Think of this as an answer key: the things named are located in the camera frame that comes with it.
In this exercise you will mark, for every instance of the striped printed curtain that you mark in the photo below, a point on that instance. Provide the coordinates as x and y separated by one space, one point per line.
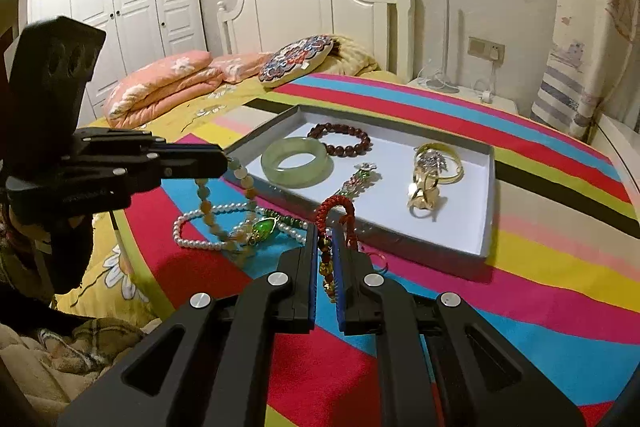
590 32

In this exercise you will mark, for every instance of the pink floral quilt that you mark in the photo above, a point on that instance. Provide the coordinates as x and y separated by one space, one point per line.
160 82

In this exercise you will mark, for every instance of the plaid cloth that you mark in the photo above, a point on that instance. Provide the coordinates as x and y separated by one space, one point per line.
85 342

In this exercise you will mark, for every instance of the white wooden headboard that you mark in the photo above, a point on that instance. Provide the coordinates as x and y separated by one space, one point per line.
300 7

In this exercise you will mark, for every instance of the gold bangle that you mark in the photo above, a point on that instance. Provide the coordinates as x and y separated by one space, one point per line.
452 174

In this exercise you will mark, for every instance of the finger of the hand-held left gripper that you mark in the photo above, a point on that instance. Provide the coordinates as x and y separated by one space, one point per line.
195 153
195 171

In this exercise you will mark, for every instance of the beige quilted clothing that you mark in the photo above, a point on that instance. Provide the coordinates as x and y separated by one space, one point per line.
25 357

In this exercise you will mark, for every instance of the round patterned cushion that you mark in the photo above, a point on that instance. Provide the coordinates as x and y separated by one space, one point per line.
295 59

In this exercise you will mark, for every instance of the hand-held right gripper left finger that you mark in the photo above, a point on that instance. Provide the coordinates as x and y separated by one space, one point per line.
312 279

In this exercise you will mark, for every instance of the wall socket plate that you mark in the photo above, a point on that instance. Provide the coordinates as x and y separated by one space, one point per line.
486 48

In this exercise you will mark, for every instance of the gold rings cluster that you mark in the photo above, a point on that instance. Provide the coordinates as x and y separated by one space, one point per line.
425 199

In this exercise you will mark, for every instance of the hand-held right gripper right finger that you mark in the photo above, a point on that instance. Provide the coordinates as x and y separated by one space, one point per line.
336 289

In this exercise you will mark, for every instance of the silver leaf brooch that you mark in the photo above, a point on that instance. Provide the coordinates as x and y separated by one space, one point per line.
434 163

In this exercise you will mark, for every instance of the yellow floral bedsheet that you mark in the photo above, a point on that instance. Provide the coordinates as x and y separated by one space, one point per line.
120 277

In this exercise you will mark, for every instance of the white nightstand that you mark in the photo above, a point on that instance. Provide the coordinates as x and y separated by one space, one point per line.
470 97

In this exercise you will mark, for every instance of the white lamp stand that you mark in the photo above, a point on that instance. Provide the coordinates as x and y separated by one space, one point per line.
446 37

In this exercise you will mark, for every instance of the grey shallow jewelry box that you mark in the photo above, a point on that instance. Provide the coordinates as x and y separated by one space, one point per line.
390 212

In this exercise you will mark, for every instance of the rainbow striped blanket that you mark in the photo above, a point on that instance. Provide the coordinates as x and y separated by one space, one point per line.
540 247

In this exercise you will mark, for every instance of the pink floral pillow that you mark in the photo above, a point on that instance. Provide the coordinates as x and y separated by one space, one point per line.
240 66

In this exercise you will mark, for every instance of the green jade bangle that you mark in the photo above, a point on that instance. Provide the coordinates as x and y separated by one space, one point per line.
272 167

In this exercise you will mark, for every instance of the beige fuzzy pillow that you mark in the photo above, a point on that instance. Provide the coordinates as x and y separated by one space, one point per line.
355 57

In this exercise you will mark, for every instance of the white ledge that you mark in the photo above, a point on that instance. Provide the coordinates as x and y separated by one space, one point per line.
617 134

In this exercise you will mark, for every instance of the green flower brooch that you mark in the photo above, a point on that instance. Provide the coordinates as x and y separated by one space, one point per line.
362 177

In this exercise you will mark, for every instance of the person's left forearm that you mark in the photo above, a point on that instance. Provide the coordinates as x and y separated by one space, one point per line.
22 302

